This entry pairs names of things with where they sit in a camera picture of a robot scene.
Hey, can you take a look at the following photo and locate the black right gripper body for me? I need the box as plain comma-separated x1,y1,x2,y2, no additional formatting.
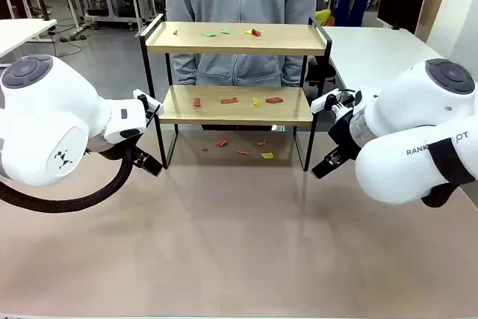
326,108,361,159

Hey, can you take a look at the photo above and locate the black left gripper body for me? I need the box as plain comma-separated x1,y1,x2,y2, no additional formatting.
87,134,148,167

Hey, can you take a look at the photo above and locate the person's left forearm grey sleeve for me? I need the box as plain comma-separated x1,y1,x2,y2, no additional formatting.
282,54,309,87

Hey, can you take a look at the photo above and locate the person's right forearm grey sleeve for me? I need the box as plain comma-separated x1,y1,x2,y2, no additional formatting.
172,53,199,87

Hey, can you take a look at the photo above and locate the black office chair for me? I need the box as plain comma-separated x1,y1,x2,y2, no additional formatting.
305,55,337,87

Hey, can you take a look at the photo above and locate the large white table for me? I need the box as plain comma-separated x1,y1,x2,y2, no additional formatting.
320,25,447,93

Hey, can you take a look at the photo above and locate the yellow bag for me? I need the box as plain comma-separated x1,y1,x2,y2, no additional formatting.
314,8,333,28

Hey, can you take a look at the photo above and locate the black monitor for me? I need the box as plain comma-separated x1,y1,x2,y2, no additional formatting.
376,0,427,35

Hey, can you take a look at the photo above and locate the white side table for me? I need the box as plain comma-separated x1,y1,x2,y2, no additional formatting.
0,18,58,59

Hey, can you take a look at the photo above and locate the tan wooden board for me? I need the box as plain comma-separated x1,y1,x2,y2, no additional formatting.
420,0,453,42

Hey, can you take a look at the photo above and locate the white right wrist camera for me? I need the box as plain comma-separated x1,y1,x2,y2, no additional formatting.
311,88,356,114

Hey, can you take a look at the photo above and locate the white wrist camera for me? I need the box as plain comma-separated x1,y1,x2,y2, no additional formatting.
311,88,356,114
132,88,165,119

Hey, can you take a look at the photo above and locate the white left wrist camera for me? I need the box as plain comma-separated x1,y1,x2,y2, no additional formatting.
132,88,165,119

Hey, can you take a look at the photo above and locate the black cable sleeve left arm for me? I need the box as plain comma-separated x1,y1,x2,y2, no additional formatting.
0,146,134,214

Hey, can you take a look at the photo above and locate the black strap sleeve right arm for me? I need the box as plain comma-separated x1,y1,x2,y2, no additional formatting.
420,138,476,208

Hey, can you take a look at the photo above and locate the two-tier wooden shelf black frame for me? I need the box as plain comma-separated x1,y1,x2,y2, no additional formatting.
138,13,332,173

